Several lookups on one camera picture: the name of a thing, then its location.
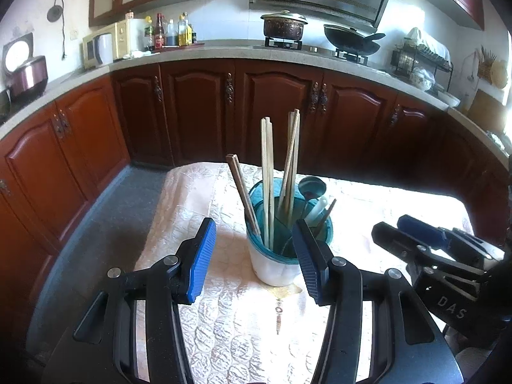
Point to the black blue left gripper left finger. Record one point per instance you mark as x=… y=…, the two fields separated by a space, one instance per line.
x=108 y=354

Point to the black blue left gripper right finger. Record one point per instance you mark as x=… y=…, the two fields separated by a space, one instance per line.
x=407 y=346

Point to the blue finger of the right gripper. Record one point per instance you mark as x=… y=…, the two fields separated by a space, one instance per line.
x=433 y=237

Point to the metal spoon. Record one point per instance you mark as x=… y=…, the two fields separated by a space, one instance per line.
x=311 y=187

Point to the wooden chopstick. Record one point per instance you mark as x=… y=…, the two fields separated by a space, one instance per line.
x=288 y=160
x=233 y=162
x=270 y=163
x=264 y=158

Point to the white plastic spoon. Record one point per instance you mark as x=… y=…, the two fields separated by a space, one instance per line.
x=316 y=210

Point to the cream quilted tablecloth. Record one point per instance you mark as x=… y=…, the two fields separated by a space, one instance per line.
x=240 y=330

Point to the wooden cutting board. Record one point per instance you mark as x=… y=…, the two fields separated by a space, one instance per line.
x=487 y=112

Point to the white teal utensil holder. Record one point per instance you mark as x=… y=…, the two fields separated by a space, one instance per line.
x=279 y=265

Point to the wicker utensil basket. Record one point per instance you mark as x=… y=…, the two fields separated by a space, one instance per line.
x=486 y=59

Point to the black dish rack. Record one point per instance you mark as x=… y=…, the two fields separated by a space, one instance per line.
x=407 y=56

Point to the black wok pan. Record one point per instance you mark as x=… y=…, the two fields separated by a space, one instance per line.
x=350 y=41

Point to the rice cooker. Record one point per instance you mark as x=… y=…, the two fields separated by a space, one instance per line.
x=26 y=74

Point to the dark cooking pot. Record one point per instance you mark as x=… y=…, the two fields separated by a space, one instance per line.
x=284 y=25

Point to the cream microwave oven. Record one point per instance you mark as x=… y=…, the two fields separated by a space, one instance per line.
x=114 y=42

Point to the red sauce bottle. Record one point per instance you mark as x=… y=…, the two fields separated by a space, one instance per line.
x=160 y=32

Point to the yellow oil bottle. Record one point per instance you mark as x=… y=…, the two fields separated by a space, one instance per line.
x=184 y=31

